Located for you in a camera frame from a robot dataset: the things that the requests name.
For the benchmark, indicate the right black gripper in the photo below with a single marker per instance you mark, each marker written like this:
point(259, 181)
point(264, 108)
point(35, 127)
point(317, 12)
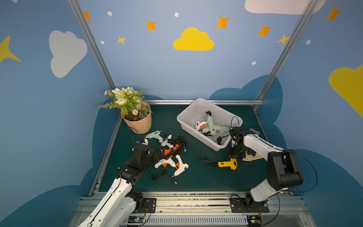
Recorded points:
point(235, 136)

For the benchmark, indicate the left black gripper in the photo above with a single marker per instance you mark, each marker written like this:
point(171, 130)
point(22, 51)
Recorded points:
point(144, 149)

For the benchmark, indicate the yellow glue gun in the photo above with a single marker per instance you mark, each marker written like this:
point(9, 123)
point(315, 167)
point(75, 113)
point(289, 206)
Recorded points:
point(232, 164)

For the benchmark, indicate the large mint glue gun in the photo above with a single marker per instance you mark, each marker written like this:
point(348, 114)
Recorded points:
point(213, 127)

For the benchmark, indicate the large white glue gun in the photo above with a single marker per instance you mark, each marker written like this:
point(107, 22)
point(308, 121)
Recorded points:
point(203, 127)

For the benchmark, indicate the small white orange glue gun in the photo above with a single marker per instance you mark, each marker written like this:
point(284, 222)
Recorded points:
point(181, 167)

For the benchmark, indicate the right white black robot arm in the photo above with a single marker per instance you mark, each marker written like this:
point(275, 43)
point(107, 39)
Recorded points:
point(283, 166)

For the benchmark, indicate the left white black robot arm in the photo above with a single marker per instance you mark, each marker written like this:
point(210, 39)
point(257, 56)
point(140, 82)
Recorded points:
point(121, 200)

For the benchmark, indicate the orange glue gun in pile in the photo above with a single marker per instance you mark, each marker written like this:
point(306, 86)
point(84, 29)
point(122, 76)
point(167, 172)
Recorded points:
point(167, 153)

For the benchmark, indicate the white orange glue gun lower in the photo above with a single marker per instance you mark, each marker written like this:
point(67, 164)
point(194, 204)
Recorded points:
point(165, 162)

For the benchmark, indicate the white plastic storage box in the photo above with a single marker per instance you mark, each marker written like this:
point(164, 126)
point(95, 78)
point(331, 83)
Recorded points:
point(196, 111)

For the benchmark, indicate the beige work glove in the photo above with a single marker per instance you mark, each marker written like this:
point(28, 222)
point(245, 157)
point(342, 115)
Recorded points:
point(250, 157)

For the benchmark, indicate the artificial flower plant in pot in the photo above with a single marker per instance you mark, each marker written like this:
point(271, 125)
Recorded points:
point(134, 110)

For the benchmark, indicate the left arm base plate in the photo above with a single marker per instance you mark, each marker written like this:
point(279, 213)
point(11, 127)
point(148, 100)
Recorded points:
point(148, 204)

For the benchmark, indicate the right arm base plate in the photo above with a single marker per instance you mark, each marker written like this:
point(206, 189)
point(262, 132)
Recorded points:
point(243, 205)

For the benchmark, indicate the aluminium front rail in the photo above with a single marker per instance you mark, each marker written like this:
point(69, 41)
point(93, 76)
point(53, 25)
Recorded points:
point(213, 209)

